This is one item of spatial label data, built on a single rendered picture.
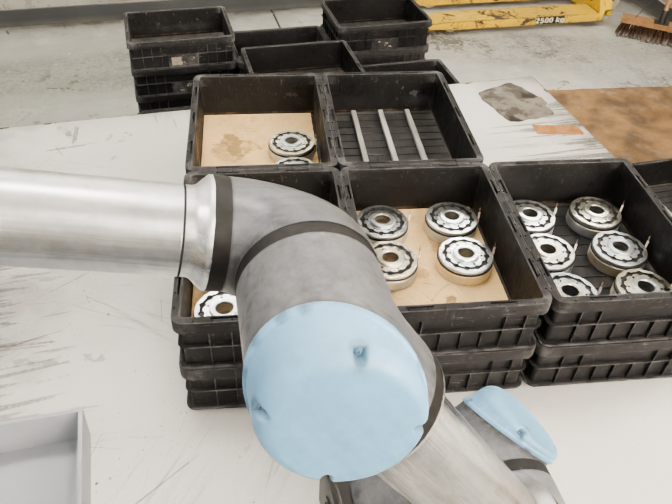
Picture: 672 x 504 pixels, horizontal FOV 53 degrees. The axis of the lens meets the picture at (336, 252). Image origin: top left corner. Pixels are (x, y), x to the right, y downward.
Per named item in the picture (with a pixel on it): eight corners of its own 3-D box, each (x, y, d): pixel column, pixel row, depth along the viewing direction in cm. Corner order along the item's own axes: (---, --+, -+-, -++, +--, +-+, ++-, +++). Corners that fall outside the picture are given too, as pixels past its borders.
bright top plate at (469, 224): (482, 235, 131) (482, 232, 130) (431, 236, 130) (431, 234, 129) (470, 203, 138) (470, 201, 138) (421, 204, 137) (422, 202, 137)
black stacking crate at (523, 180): (701, 342, 118) (729, 295, 111) (539, 352, 115) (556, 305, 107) (608, 204, 148) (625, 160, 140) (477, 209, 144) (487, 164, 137)
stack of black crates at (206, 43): (231, 103, 306) (224, 5, 277) (241, 138, 285) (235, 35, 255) (140, 112, 298) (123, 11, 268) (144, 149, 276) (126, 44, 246)
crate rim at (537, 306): (552, 314, 108) (556, 303, 107) (367, 324, 105) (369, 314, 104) (484, 171, 138) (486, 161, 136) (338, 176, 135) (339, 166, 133)
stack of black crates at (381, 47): (398, 87, 324) (408, -7, 294) (420, 119, 302) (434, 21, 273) (317, 95, 315) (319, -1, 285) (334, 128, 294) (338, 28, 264)
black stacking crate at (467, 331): (537, 352, 115) (553, 305, 107) (364, 363, 112) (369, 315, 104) (475, 209, 144) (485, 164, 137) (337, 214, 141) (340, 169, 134)
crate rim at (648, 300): (726, 304, 112) (732, 294, 110) (552, 314, 108) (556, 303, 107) (623, 167, 141) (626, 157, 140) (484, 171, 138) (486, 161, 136)
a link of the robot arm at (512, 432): (457, 447, 94) (535, 393, 90) (492, 538, 84) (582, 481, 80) (403, 418, 88) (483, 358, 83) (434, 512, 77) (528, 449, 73)
